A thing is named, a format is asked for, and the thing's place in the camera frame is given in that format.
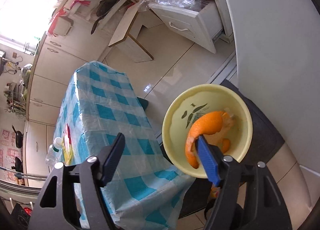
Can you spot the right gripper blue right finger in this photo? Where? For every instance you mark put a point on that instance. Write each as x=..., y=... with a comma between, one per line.
x=210, y=156

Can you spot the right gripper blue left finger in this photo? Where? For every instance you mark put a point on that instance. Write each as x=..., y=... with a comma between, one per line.
x=109, y=159

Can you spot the orange peel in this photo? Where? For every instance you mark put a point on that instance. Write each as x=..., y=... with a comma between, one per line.
x=216, y=126

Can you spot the yellow red snack wrapper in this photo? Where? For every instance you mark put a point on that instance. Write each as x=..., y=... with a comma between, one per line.
x=67, y=146

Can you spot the clear tea bottle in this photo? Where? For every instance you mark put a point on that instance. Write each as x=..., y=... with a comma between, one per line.
x=54, y=152

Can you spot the yellow plastic trash bin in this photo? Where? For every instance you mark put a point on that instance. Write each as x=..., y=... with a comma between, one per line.
x=212, y=111

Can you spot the blue checkered tablecloth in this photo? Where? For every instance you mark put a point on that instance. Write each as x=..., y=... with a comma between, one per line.
x=103, y=119

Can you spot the black floor mat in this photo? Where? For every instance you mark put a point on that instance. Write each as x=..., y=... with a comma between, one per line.
x=253, y=137

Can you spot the small white wooden stool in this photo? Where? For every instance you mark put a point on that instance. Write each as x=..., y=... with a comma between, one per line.
x=123, y=40

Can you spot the white lower cabinet row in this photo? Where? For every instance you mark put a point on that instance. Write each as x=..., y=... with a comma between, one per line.
x=56, y=59

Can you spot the open white bottom drawer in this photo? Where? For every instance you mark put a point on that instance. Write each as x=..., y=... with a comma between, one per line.
x=202, y=26

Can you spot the black frying pan on shelf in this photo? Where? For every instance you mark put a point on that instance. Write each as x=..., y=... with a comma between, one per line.
x=104, y=7

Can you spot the white open shelf rack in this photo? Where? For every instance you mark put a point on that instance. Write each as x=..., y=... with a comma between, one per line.
x=87, y=10

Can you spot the black wok on wall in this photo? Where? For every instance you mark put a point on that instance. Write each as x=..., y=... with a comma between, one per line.
x=18, y=138

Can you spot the red bag on cabinet handle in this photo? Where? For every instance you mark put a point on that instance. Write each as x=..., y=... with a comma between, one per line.
x=60, y=24

